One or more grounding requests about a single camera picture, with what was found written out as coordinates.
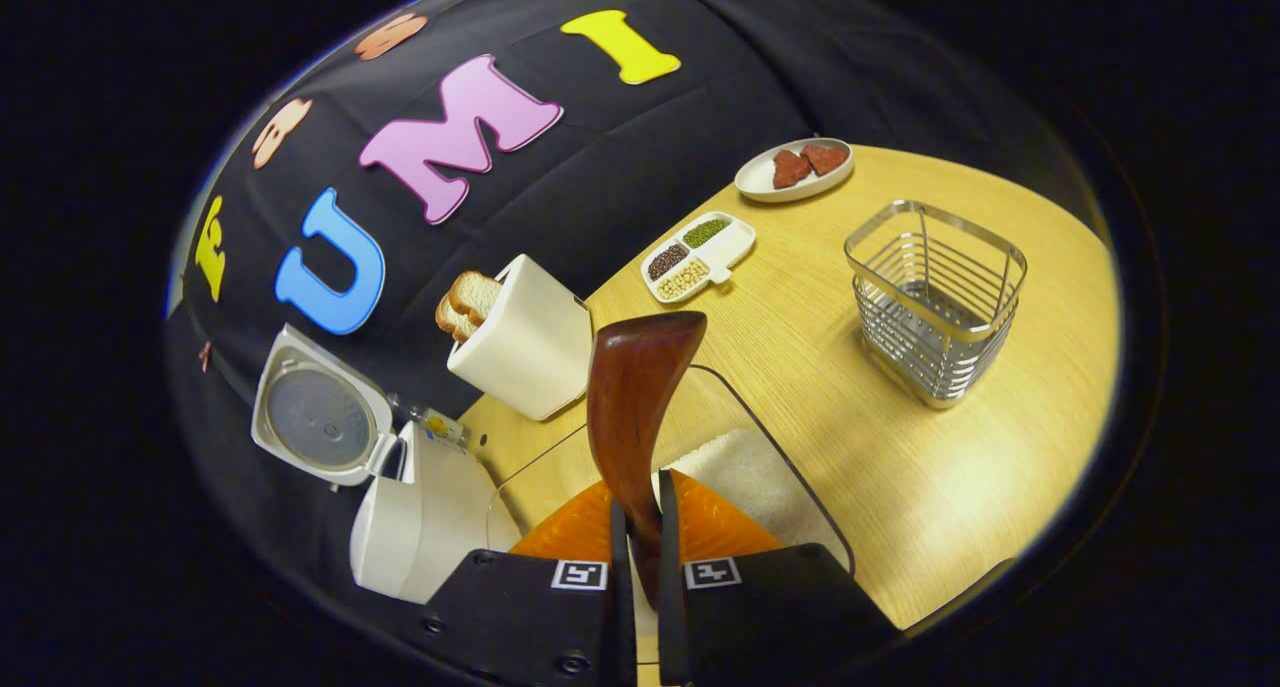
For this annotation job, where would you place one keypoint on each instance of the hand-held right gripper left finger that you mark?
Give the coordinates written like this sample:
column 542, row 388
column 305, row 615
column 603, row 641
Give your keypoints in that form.
column 620, row 617

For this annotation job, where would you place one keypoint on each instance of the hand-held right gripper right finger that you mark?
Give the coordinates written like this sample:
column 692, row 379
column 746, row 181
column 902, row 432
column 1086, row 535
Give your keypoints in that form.
column 668, row 617

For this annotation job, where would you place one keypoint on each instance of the white rice cooker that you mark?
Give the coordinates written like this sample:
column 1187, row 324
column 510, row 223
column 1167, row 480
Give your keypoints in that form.
column 420, row 527

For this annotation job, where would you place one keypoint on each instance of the brown wooden spoon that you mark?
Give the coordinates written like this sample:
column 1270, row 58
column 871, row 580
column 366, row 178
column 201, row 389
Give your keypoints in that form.
column 630, row 397

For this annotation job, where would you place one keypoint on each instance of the clear rice container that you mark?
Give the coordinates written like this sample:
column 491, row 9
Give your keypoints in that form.
column 760, row 412

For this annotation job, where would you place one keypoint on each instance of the small glass bottle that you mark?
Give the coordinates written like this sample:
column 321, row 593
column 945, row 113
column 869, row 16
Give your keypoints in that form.
column 445, row 427

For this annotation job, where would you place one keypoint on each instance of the white toaster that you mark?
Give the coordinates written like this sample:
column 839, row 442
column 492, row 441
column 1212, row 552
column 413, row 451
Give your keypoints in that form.
column 530, row 347

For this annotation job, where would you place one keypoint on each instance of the toast bread slice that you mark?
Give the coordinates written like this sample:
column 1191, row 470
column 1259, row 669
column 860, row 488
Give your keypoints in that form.
column 452, row 319
column 478, row 295

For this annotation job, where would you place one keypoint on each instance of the white divided grain dish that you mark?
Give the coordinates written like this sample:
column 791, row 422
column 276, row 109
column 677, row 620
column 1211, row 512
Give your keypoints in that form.
column 725, row 247

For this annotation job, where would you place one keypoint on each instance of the white oval plate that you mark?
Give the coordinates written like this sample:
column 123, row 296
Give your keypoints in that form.
column 760, row 185

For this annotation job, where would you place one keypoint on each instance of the red heart-shaped piece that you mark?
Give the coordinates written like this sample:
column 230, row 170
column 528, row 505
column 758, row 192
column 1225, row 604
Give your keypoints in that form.
column 825, row 157
column 790, row 169

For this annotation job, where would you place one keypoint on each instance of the red cloth clip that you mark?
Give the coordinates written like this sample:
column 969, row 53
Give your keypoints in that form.
column 205, row 357

